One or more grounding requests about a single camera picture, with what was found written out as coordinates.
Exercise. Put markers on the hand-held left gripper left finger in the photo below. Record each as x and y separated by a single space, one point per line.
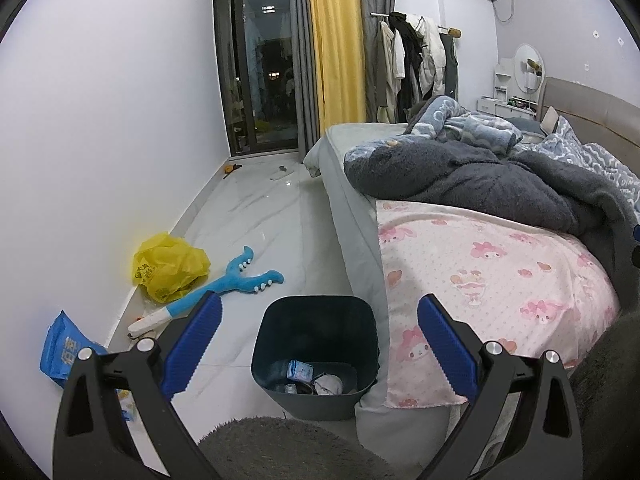
195 345

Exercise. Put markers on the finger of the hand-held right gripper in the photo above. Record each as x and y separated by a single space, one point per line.
636 255

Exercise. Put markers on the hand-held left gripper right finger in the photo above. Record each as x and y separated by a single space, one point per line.
445 345

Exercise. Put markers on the crushed clear plastic bottle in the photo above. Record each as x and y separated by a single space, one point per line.
280 377

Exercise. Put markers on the small blue packet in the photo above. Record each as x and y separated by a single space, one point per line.
300 371

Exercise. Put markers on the dark blue trash bin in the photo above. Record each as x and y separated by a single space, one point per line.
310 325

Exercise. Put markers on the white round object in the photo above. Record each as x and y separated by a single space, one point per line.
327 385

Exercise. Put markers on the pink printed bed sheet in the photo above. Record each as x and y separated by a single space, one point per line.
475 285

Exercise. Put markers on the blue toy grabber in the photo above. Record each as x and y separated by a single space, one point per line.
235 280

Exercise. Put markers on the yellow plastic bag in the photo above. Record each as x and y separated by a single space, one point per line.
167 265

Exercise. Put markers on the large blue packet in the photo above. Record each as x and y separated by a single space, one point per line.
65 350

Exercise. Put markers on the person's dark fleece clothing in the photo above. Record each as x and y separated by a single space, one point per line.
610 385

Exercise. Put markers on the grey shaggy rug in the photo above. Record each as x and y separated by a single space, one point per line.
290 450

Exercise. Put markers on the beige headboard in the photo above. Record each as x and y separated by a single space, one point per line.
595 110

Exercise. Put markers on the beige cushion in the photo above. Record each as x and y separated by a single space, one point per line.
549 120

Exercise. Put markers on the dark grey fleece blanket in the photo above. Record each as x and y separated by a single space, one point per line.
475 180

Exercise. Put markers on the small orange object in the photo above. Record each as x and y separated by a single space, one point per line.
228 167

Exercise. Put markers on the grey slipper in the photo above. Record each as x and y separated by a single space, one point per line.
281 174

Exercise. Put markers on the white vanity table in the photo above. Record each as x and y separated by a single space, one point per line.
487 107

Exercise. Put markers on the blue patterned blanket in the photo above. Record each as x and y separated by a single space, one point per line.
465 125

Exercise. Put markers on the round mirror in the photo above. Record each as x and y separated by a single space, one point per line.
525 70

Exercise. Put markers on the dark grey trousers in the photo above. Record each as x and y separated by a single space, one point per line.
449 67

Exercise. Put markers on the white puffer jacket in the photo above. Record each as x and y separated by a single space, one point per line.
432 55

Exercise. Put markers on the glass balcony door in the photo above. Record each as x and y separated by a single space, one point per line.
260 60

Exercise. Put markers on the cream shirt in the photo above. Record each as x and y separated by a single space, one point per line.
387 55

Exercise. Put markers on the black garment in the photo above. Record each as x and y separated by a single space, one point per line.
407 45

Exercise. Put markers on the yellow curtain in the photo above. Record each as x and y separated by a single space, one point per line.
335 35

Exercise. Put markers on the clothes rack rod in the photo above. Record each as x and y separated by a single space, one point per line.
377 14

